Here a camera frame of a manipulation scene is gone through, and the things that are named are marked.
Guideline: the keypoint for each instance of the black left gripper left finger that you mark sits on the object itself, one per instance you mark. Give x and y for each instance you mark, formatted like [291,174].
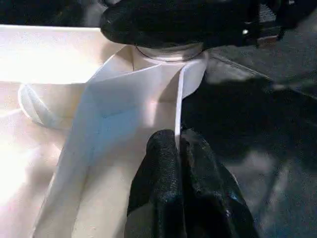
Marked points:
[156,188]

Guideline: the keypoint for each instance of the white upturned plastic table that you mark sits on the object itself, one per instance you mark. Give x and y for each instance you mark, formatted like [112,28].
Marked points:
[49,74]

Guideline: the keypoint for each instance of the white plastic table leg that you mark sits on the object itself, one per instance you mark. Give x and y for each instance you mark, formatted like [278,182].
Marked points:
[168,53]

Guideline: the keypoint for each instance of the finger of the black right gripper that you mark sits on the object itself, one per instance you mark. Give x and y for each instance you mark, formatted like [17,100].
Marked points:
[173,22]

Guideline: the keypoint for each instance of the black work mat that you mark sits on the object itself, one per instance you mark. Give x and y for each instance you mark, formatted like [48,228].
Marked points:
[267,148]

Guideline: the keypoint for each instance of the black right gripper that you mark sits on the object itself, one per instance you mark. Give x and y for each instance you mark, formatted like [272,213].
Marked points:
[277,17]

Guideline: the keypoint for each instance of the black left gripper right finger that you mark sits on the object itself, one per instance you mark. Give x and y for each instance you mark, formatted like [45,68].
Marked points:
[213,193]

